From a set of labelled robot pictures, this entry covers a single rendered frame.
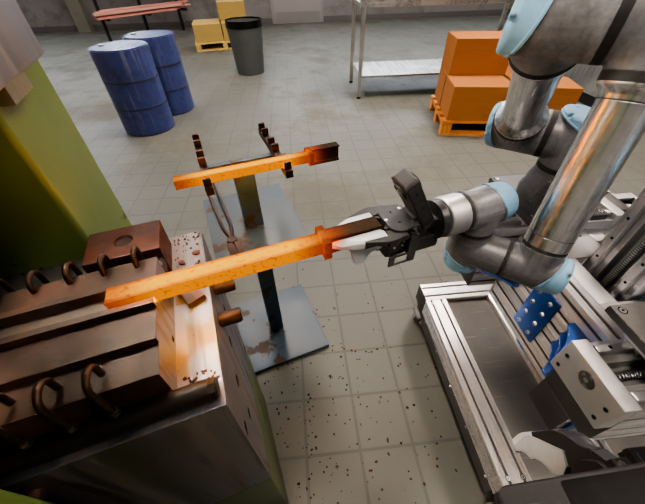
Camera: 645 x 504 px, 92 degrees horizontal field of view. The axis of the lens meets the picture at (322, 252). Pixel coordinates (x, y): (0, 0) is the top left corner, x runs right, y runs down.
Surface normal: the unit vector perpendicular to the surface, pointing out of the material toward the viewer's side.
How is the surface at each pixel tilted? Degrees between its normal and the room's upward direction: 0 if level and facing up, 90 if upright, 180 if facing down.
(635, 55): 93
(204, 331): 0
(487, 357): 0
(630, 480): 27
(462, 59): 90
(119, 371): 0
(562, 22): 93
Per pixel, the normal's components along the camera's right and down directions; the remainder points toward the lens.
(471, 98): -0.09, 0.69
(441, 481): -0.02, -0.72
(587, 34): -0.53, 0.73
